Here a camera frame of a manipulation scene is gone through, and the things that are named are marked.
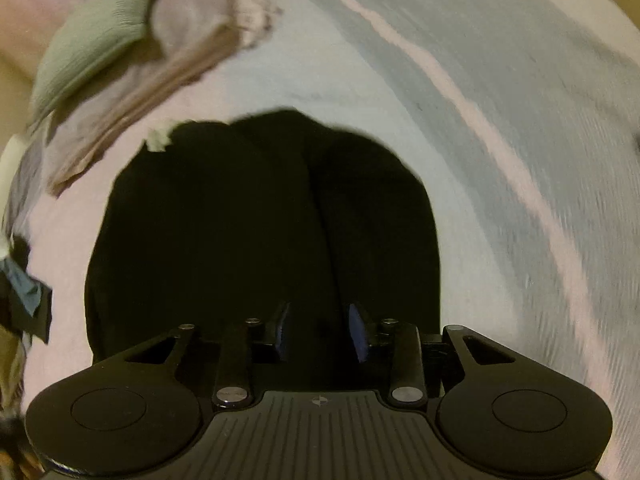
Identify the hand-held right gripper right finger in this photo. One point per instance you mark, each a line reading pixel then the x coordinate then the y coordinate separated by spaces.
pixel 358 332

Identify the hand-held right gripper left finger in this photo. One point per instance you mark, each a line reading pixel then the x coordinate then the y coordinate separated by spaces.
pixel 281 330

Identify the black garment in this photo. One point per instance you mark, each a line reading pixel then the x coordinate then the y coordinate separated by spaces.
pixel 240 230

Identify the pile of mixed clothes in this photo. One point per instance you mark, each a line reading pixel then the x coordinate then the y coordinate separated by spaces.
pixel 22 290

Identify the beige folded garment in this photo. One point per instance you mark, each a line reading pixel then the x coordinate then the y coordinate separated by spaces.
pixel 165 90

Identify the light blue blanket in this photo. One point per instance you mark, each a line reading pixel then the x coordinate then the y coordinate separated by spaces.
pixel 500 60

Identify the folded pink towel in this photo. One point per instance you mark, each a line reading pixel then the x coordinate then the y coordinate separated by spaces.
pixel 192 15

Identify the green folded cloth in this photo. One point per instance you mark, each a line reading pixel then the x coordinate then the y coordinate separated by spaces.
pixel 95 35

